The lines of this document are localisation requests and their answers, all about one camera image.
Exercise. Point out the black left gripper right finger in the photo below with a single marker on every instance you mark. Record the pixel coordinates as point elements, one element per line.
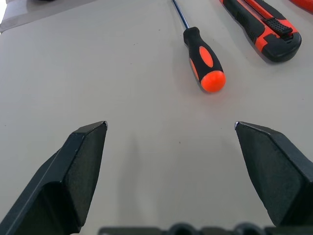
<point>276,176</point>

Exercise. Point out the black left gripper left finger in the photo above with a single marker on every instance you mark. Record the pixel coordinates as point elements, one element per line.
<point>61,186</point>

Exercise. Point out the orange black utility knife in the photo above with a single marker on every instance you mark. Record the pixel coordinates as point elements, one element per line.
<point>276,49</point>

